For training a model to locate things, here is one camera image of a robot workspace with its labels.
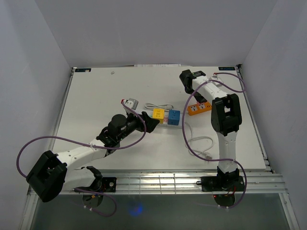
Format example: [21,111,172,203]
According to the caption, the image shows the yellow cube socket adapter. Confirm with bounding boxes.
[152,108,165,124]

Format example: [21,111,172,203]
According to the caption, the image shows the blue cube socket adapter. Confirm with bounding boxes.
[167,110,180,126]

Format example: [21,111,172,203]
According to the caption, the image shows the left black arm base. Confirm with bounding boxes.
[74,177,117,193]

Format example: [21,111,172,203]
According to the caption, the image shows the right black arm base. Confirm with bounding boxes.
[196,176,245,192]

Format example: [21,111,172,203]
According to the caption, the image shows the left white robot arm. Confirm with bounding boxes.
[26,112,159,202]

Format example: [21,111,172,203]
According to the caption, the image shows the aluminium rail frame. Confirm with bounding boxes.
[101,170,288,195]

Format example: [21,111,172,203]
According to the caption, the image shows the blue corner label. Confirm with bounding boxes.
[218,67,236,71]
[74,68,92,72]

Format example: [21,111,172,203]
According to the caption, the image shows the white power cord with plug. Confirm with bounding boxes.
[184,121,214,161]

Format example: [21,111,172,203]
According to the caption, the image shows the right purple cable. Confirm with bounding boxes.
[181,73,248,208]

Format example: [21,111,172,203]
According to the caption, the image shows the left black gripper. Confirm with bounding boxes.
[117,109,159,141]

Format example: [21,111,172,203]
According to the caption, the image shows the right blue corner label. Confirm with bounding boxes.
[218,67,236,71]

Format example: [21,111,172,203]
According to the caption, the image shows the orange strip white cord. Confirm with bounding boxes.
[144,103,189,115]

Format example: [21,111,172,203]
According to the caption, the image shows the orange power strip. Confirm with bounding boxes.
[187,102,212,116]

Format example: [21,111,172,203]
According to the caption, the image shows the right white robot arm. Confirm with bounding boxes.
[179,69,242,190]

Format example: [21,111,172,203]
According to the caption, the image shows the white multicolour power strip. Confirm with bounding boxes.
[136,108,183,129]

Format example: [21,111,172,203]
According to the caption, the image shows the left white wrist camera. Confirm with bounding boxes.
[121,98,139,111]

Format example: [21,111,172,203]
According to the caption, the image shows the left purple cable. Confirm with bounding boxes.
[16,102,147,218]

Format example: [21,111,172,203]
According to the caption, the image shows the purple cable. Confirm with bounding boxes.
[16,102,147,218]
[181,73,248,208]

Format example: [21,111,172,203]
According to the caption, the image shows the left blue corner label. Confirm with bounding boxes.
[74,68,92,72]

